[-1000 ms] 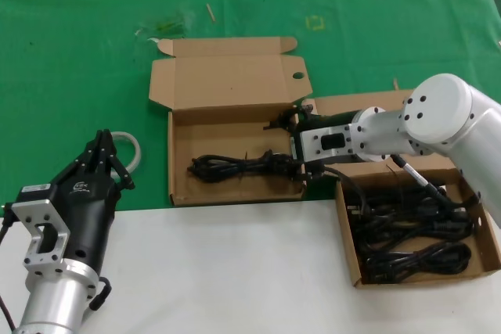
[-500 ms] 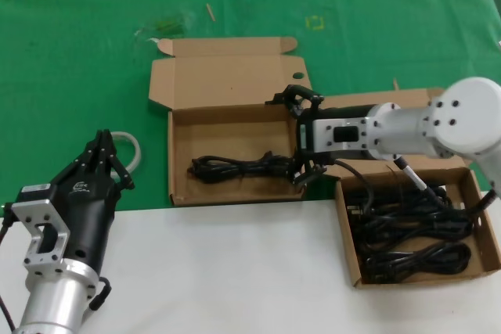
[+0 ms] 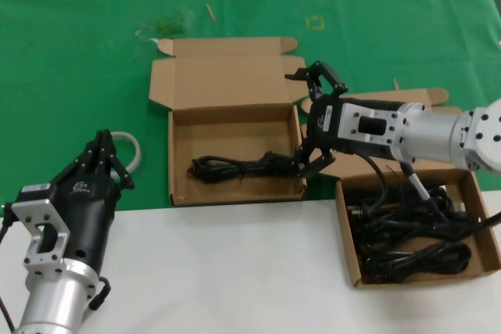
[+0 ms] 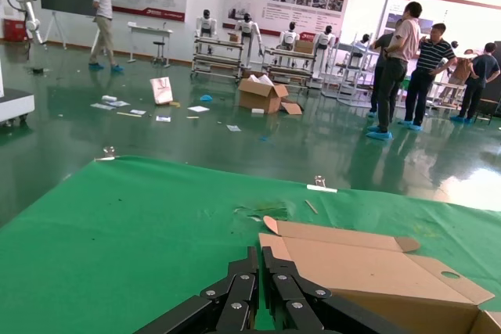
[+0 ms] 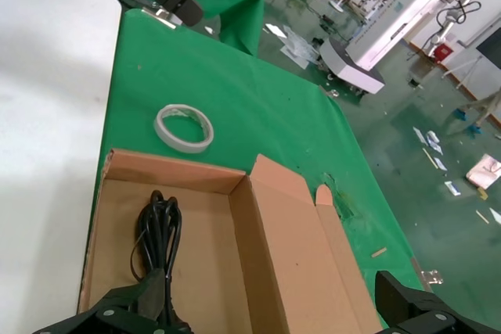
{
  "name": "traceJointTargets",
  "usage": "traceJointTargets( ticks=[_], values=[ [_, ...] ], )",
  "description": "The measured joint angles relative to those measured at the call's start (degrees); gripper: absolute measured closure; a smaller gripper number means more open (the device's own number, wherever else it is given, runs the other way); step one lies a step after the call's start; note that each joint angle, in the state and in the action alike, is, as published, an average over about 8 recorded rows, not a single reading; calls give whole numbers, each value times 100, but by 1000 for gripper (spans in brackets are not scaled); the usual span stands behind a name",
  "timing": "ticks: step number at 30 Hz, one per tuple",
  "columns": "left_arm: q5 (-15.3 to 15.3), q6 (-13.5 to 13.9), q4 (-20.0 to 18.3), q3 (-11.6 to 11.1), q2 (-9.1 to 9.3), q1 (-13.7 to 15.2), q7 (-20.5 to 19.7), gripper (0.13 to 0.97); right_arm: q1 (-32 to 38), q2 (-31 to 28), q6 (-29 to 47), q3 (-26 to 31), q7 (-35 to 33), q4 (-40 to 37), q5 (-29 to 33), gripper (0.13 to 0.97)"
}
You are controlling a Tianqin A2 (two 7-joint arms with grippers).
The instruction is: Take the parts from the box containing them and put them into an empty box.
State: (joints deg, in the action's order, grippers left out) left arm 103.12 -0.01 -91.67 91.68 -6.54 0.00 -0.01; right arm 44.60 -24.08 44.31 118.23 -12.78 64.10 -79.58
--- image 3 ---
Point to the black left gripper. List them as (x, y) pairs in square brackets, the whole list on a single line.
[(86, 212)]

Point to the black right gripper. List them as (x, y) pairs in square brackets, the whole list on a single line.
[(323, 130)]

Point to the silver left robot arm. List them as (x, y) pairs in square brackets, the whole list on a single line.
[(55, 302)]

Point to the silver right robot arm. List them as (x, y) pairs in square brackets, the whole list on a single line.
[(434, 134)]

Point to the open brown cardboard box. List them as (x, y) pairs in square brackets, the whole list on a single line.
[(235, 87), (477, 252)]

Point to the clear tape roll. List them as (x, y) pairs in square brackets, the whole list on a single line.
[(135, 146)]

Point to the small wooden stick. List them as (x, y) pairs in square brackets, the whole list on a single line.
[(211, 12), (395, 84)]

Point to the green table cloth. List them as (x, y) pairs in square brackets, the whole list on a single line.
[(78, 56)]

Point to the clear plastic wrapper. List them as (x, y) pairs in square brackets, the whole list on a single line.
[(168, 25)]

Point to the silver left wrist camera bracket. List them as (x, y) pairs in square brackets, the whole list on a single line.
[(27, 212)]

